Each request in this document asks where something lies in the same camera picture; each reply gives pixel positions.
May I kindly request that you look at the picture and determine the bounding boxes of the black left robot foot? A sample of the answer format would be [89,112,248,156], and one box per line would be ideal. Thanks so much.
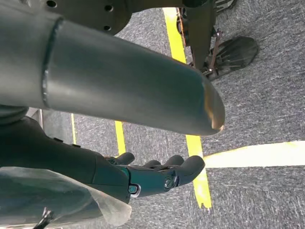
[214,0,238,14]

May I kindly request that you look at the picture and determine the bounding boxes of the black right robot foot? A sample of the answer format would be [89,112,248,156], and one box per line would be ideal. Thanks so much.
[202,35,259,82]

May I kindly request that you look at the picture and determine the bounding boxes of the clean yellow floor tape square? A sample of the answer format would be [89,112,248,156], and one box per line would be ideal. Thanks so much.
[114,7,305,210]

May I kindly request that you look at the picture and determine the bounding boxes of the black robot foot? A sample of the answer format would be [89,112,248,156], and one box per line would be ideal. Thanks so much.
[214,0,238,14]
[202,35,259,82]

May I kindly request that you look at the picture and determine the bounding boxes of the clear plastic film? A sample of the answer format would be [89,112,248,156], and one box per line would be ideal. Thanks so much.
[0,167,133,229]

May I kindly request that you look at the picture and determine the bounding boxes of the black perforated robot plate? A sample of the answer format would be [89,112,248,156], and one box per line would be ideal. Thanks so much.
[23,0,184,36]

